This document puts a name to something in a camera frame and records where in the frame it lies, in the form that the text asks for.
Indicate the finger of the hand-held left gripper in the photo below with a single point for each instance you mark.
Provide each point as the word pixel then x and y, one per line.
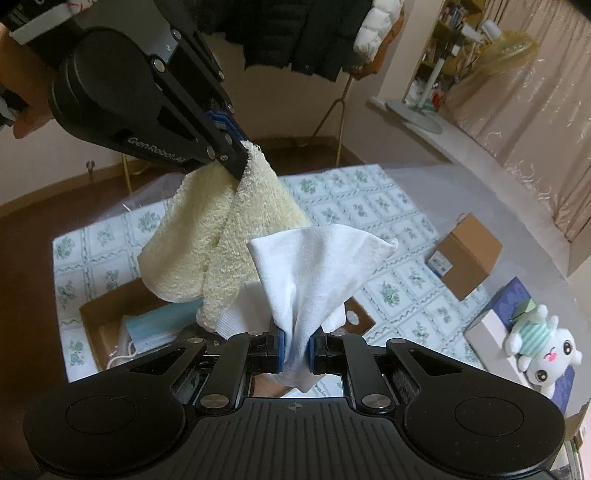
pixel 207 69
pixel 194 115

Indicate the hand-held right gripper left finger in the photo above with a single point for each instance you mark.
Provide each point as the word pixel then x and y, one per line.
pixel 277 353

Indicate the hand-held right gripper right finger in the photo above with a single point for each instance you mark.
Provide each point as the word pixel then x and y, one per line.
pixel 314 355

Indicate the white ribbed sock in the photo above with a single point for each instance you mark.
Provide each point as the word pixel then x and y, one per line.
pixel 244 314

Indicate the white cloth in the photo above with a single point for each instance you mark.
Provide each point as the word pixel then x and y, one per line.
pixel 314 267

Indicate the blue face mask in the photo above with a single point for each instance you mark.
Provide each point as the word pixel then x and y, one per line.
pixel 157 327

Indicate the pale yellow terry towel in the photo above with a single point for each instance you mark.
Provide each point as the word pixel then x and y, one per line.
pixel 207 240

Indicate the person's left hand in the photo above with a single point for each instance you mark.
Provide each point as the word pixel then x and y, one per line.
pixel 32 69

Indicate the black jacket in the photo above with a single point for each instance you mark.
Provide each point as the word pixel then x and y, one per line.
pixel 295 37

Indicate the white and blue box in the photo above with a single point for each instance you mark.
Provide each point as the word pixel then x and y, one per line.
pixel 485 337

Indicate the white down jacket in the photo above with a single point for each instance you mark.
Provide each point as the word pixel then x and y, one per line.
pixel 376 27

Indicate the small closed cardboard box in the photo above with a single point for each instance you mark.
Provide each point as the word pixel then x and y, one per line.
pixel 471 258

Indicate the white bunny plush toy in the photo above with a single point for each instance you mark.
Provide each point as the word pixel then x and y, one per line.
pixel 554 360

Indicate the cluttered shelf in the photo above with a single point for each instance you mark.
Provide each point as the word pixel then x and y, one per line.
pixel 455 18

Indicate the white standing fan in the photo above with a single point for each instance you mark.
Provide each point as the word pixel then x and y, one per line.
pixel 498 50

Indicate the beige curtain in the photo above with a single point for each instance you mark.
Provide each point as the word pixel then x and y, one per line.
pixel 554 115

